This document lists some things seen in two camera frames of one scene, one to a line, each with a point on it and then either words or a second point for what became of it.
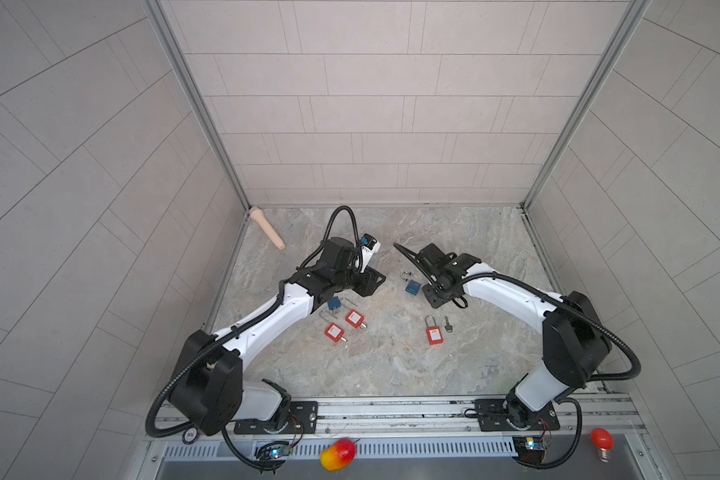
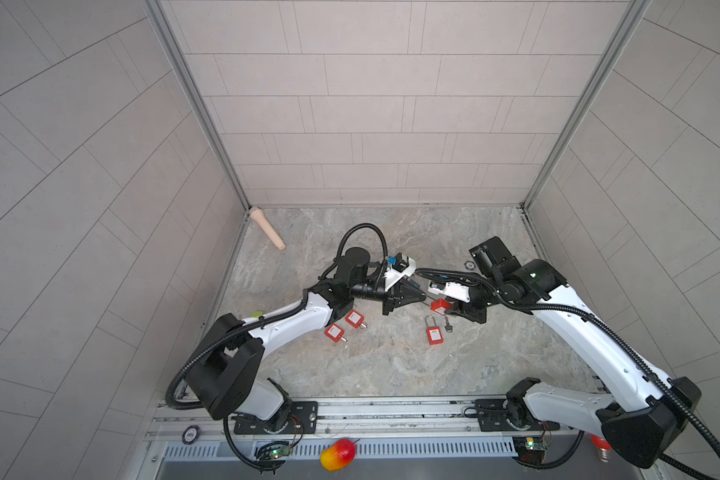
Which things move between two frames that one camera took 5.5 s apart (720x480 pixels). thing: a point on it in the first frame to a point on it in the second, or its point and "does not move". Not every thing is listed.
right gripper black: x=431 y=299 to x=465 y=310
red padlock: x=434 y=334 does not move
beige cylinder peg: x=259 y=214 does not move
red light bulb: x=604 y=442 does not move
